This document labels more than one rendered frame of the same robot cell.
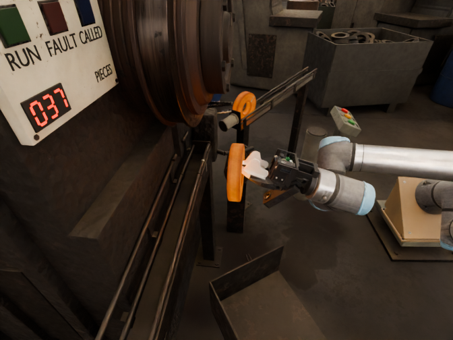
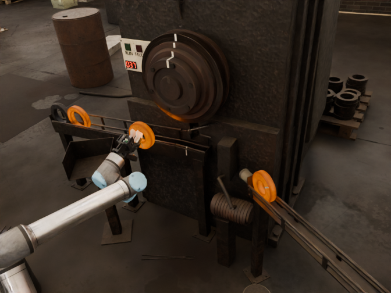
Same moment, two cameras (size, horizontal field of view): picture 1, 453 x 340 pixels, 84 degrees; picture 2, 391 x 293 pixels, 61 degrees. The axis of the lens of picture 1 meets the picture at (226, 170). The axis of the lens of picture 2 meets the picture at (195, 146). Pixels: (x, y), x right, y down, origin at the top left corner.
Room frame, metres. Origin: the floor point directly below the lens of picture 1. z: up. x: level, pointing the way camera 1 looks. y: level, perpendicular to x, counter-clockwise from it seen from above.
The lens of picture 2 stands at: (1.45, -1.29, 1.79)
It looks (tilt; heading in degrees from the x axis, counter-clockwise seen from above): 35 degrees down; 115
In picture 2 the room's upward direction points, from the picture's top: 4 degrees counter-clockwise
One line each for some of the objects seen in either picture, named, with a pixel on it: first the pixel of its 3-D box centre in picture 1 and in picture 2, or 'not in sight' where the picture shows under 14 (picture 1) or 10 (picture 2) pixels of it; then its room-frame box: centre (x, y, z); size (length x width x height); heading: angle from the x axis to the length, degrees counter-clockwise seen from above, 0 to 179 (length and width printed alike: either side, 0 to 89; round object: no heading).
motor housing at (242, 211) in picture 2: (236, 191); (232, 233); (1.06, -0.06, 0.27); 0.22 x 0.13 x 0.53; 173
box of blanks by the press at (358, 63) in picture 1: (352, 69); not in sight; (3.03, -1.46, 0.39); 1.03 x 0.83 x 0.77; 98
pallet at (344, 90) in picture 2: not in sight; (305, 89); (1.19, 2.04, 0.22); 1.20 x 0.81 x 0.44; 171
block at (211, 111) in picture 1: (204, 135); (227, 158); (0.99, 0.10, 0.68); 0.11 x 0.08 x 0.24; 83
